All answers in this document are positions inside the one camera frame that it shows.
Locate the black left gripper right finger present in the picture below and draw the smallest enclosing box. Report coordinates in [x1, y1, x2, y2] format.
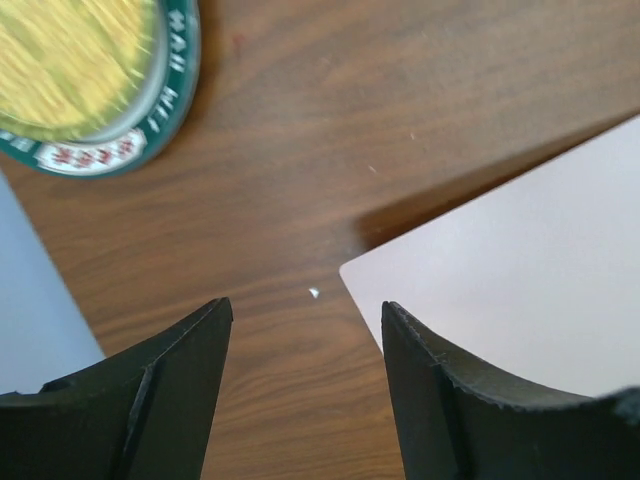
[381, 302, 639, 479]

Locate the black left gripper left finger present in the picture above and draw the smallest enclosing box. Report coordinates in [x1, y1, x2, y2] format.
[1, 298, 233, 480]

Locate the pink file folder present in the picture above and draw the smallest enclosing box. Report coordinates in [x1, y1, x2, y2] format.
[340, 119, 639, 396]

